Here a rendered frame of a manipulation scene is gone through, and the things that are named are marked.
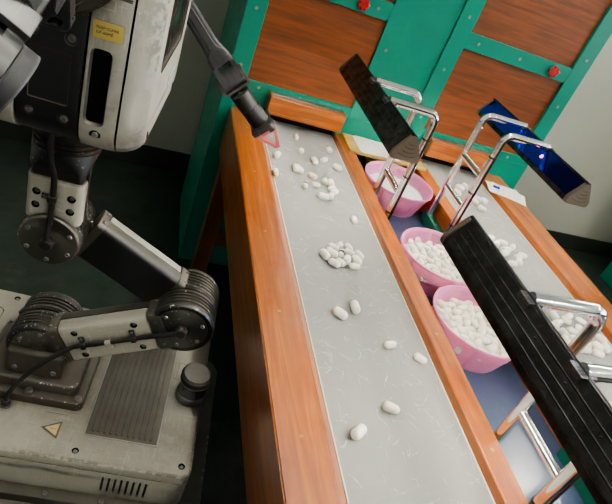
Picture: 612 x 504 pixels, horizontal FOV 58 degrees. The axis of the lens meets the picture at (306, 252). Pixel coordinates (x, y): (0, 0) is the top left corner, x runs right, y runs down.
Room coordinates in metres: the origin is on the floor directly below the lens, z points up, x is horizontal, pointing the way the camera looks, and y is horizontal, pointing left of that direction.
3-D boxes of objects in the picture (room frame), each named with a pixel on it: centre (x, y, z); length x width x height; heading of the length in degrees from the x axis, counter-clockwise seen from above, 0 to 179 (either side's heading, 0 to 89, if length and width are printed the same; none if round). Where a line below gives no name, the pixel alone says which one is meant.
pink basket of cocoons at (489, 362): (1.21, -0.49, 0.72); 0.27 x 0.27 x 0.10
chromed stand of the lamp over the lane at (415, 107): (1.64, -0.09, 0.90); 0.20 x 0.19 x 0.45; 23
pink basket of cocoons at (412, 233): (1.47, -0.38, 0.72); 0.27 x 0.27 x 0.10
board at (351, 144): (2.08, -0.13, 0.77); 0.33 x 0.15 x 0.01; 113
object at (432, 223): (1.79, -0.46, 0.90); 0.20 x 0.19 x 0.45; 23
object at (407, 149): (1.61, -0.02, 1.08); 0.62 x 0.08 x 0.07; 23
